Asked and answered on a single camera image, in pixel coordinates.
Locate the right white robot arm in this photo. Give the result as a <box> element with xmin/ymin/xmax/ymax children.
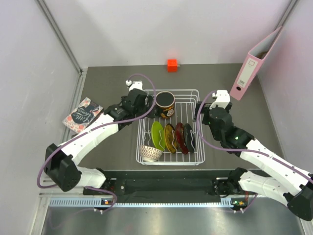
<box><xmin>199</xmin><ymin>104</ymin><xmax>313</xmax><ymax>221</ymax></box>

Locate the yellow brown plate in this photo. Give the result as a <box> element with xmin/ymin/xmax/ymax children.
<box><xmin>164</xmin><ymin>123</ymin><xmax>178</xmax><ymax>154</ymax></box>

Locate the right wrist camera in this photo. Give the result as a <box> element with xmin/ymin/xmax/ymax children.
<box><xmin>210</xmin><ymin>90</ymin><xmax>230</xmax><ymax>109</ymax></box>

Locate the floral cover book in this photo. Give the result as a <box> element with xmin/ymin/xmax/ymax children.
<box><xmin>63</xmin><ymin>97</ymin><xmax>103</xmax><ymax>134</ymax></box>

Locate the red floral plate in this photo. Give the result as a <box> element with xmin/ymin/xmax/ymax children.
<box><xmin>175</xmin><ymin>122</ymin><xmax>189</xmax><ymax>154</ymax></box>

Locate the green plate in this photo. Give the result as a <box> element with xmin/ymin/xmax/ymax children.
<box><xmin>151</xmin><ymin>121</ymin><xmax>166</xmax><ymax>151</ymax></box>

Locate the patterned ceramic bowl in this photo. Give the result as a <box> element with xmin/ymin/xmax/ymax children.
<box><xmin>139</xmin><ymin>145</ymin><xmax>163</xmax><ymax>162</ymax></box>

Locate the purple cable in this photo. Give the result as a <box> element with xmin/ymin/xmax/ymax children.
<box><xmin>196</xmin><ymin>91</ymin><xmax>313</xmax><ymax>184</ymax></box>
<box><xmin>36</xmin><ymin>73</ymin><xmax>157</xmax><ymax>189</ymax></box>

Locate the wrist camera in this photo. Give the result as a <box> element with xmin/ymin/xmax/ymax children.
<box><xmin>210</xmin><ymin>90</ymin><xmax>230</xmax><ymax>109</ymax></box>
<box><xmin>125</xmin><ymin>80</ymin><xmax>143</xmax><ymax>91</ymax></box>

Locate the white wire dish rack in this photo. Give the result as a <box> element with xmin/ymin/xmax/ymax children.
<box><xmin>136</xmin><ymin>89</ymin><xmax>205</xmax><ymax>166</ymax></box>

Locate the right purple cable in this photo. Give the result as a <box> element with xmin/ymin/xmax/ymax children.
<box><xmin>196</xmin><ymin>91</ymin><xmax>313</xmax><ymax>184</ymax></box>

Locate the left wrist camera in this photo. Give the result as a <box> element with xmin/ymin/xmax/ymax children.
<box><xmin>125</xmin><ymin>80</ymin><xmax>143</xmax><ymax>91</ymax></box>

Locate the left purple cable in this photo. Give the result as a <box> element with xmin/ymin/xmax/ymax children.
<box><xmin>36</xmin><ymin>73</ymin><xmax>157</xmax><ymax>189</ymax></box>

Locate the white cable duct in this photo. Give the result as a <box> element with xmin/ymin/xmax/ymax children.
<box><xmin>49</xmin><ymin>197</ymin><xmax>234</xmax><ymax>208</ymax></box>

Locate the pink ring binder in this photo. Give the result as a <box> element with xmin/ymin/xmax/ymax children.
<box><xmin>230</xmin><ymin>26</ymin><xmax>282</xmax><ymax>100</ymax></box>

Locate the black floral mug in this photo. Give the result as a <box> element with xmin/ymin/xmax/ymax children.
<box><xmin>156</xmin><ymin>91</ymin><xmax>175</xmax><ymax>119</ymax></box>

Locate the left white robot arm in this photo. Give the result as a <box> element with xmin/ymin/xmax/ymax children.
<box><xmin>44</xmin><ymin>89</ymin><xmax>155</xmax><ymax>194</ymax></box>

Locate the black plate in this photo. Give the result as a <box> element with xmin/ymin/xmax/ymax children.
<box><xmin>183</xmin><ymin>123</ymin><xmax>196</xmax><ymax>153</ymax></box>

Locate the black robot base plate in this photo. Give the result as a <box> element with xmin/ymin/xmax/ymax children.
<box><xmin>101</xmin><ymin>169</ymin><xmax>250</xmax><ymax>202</ymax></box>

